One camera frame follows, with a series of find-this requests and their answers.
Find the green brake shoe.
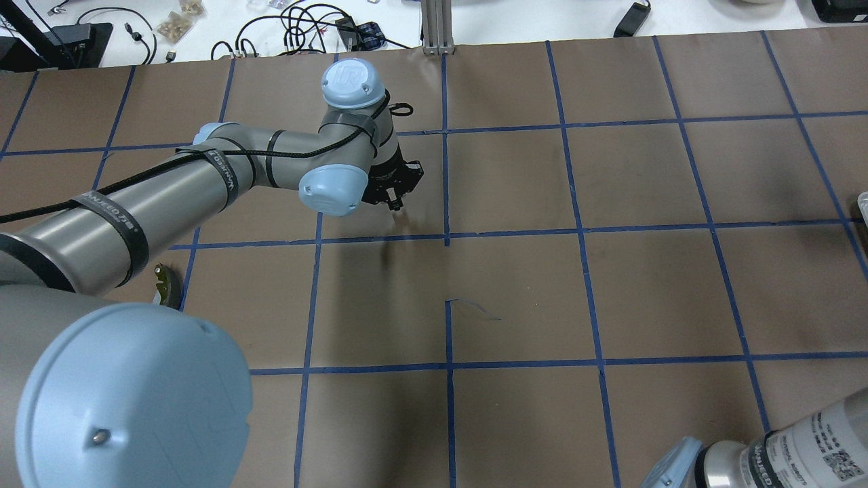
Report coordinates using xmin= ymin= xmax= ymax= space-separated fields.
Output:
xmin=152 ymin=263 xmax=183 ymax=310

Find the black power adapter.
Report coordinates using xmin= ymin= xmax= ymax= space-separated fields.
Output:
xmin=612 ymin=1 xmax=652 ymax=38

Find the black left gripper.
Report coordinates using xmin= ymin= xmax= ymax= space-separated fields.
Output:
xmin=361 ymin=152 xmax=425 ymax=212

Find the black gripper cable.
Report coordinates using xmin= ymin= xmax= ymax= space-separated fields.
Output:
xmin=0 ymin=91 xmax=414 ymax=224

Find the aluminium frame post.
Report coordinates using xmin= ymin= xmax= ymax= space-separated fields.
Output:
xmin=419 ymin=0 xmax=456 ymax=56

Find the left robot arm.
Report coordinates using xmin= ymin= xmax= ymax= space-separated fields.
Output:
xmin=2 ymin=58 xmax=424 ymax=487

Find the black monitor stand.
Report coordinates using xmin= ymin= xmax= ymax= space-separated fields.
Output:
xmin=1 ymin=1 xmax=114 ymax=73

